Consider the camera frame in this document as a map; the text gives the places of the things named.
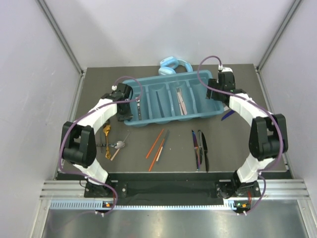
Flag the light blue headphones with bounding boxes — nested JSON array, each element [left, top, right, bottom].
[[158, 56, 193, 75]]

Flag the iridescent knife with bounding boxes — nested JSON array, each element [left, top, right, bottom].
[[192, 130, 200, 171]]

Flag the dark chopstick in tray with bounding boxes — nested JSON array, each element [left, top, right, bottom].
[[156, 91, 164, 118]]

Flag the black knife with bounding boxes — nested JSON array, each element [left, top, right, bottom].
[[200, 132, 210, 173]]

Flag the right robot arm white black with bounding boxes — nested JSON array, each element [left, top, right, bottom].
[[207, 65, 288, 198]]

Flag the slotted cable duct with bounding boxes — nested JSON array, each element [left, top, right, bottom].
[[49, 199, 251, 211]]

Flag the gold spoon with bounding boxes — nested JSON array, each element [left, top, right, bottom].
[[103, 124, 111, 159]]

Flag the pink knife in tray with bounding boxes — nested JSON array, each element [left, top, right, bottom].
[[176, 87, 188, 115]]

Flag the silver spoon patterned handle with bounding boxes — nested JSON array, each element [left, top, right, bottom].
[[96, 141, 118, 148]]

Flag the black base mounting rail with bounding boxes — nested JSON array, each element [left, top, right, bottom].
[[57, 172, 260, 207]]

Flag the patterned fork in tray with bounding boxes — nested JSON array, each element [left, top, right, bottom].
[[137, 100, 142, 121]]

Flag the blue plastic cutlery tray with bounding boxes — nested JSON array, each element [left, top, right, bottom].
[[124, 70, 224, 127]]

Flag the black spoon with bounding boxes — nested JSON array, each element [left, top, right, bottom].
[[100, 120, 110, 153]]

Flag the orange chopstick lower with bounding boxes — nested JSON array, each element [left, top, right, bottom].
[[148, 139, 165, 172]]

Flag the dark blue utensil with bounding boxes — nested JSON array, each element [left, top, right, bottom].
[[221, 110, 235, 121]]

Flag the silver grey knife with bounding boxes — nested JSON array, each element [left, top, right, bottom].
[[198, 130, 203, 165]]

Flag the orange chopstick long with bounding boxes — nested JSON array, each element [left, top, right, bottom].
[[146, 128, 164, 159]]

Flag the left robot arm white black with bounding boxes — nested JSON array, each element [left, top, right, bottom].
[[59, 83, 133, 197]]

